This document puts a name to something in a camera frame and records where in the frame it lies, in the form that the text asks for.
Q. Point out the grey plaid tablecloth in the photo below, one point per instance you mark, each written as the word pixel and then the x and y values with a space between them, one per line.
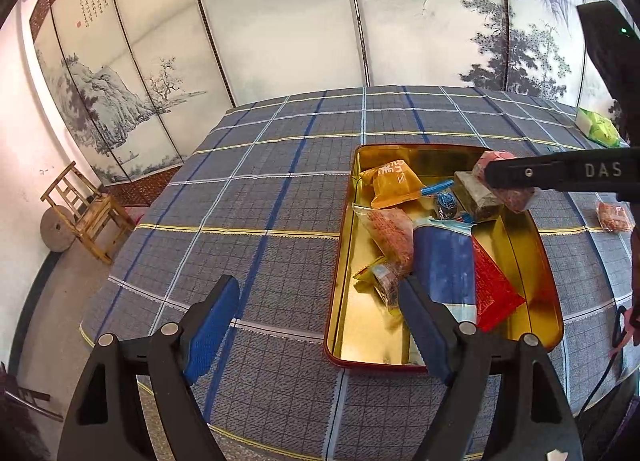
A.
pixel 250 251

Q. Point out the dark wooden stool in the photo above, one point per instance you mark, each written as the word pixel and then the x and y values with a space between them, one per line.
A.
pixel 25 398

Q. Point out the orange snack packet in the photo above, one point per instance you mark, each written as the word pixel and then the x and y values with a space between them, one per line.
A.
pixel 395 183

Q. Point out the yellow-edged clear snack packet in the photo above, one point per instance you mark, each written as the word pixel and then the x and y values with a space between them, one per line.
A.
pixel 382 281

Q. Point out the orange-red peanut packet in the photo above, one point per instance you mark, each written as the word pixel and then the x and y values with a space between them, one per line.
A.
pixel 615 217
pixel 390 236

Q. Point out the light wooden chair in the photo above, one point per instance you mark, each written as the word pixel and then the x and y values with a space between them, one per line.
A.
pixel 97 213

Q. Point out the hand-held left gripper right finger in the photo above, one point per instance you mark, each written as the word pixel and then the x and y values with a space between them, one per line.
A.
pixel 425 331

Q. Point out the gold metal tin tray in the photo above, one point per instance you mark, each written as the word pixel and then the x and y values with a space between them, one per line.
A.
pixel 360 336

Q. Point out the green snack packet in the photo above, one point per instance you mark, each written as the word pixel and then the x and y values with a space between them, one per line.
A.
pixel 597 128

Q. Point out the long blue snack packet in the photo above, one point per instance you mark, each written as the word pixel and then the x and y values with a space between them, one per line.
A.
pixel 445 261

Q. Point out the round stone millstone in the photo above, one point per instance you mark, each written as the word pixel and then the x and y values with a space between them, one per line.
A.
pixel 56 233

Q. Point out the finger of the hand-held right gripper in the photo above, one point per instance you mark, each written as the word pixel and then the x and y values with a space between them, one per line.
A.
pixel 525 172

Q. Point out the red snack packet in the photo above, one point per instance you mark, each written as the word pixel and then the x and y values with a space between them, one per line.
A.
pixel 492 286

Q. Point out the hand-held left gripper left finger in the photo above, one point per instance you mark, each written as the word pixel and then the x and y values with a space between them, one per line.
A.
pixel 212 331

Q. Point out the pink snack packet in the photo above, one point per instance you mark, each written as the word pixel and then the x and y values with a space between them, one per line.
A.
pixel 520 200

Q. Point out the blue-ended dark candy packet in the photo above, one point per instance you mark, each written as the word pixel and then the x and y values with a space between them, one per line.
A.
pixel 445 203

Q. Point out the ink-painted folding screen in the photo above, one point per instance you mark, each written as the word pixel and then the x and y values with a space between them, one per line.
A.
pixel 290 16

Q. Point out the clear-wrapped brown snack block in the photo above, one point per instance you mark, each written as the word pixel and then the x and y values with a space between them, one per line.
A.
pixel 480 201

